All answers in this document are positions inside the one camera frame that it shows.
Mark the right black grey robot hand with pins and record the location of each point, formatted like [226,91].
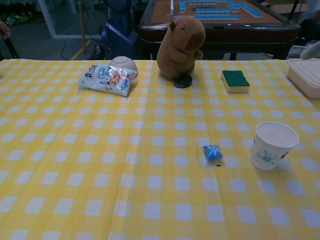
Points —
[313,51]

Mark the white flower print paper cup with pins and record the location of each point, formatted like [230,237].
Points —
[272,150]

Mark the yellow white checkered tablecloth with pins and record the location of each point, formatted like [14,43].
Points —
[100,162]

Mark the person hand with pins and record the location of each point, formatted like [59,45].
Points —
[4,30]

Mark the white plastic basket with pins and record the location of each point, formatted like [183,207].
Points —
[296,52]

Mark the black bag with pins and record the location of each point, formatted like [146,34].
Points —
[310,30]

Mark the beige lidded food box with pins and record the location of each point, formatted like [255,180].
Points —
[306,75]

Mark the blue mahjong tile row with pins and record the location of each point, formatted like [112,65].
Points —
[233,4]
[216,17]
[182,6]
[251,10]
[212,10]

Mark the green yellow sponge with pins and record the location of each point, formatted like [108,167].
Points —
[235,80]

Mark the dark wood mahjong table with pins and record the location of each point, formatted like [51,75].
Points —
[225,32]

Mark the black round lid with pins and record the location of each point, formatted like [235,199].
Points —
[182,82]

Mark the brown capybara plush toy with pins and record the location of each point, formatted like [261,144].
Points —
[178,50]

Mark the small blue packet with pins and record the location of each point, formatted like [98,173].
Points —
[213,152]

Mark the beige upturned bowl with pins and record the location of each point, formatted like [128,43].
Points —
[125,63]

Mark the blue machine base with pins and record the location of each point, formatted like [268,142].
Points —
[120,32]

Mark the white blue snack bag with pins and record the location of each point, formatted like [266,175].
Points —
[107,80]

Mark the wooden pole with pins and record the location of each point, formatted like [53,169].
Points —
[82,25]

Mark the green bags pile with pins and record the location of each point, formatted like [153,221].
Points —
[15,17]

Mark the black metal stand leg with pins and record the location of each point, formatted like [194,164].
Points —
[11,48]

